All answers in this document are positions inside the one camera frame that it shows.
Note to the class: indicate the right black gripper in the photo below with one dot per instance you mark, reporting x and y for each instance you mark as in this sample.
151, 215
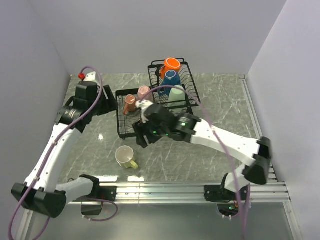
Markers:
139, 128

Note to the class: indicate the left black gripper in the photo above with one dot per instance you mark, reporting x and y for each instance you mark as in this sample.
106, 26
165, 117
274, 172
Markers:
112, 103

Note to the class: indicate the coral pink mug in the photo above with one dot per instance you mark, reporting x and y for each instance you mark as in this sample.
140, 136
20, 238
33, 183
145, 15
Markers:
129, 104

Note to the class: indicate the yellow mug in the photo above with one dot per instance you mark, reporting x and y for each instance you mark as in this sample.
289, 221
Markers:
125, 157

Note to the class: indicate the light pink mug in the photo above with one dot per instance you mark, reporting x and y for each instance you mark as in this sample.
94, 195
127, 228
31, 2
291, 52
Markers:
142, 91

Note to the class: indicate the blue mug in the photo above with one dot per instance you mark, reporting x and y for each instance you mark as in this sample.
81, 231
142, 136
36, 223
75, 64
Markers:
171, 78

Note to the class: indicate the orange mug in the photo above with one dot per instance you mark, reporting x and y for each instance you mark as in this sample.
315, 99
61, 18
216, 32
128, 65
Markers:
169, 64

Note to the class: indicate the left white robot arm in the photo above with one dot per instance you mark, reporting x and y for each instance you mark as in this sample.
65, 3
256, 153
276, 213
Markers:
40, 191

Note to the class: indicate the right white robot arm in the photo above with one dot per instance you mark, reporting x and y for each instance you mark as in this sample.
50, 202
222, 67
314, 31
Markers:
255, 155

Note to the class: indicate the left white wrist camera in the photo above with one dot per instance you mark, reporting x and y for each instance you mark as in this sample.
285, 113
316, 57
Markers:
89, 77

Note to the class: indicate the black wire dish rack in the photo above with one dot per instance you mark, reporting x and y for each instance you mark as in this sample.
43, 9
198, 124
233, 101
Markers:
125, 121

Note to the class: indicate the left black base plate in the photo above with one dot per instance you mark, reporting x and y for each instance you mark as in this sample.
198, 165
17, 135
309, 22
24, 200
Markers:
107, 193

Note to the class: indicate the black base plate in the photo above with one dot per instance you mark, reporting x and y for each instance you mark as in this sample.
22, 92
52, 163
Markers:
216, 194
107, 193

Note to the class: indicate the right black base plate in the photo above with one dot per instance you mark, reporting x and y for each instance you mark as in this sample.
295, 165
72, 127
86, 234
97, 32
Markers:
216, 194

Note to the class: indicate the aluminium mounting rail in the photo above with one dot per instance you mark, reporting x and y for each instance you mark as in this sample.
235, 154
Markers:
188, 192

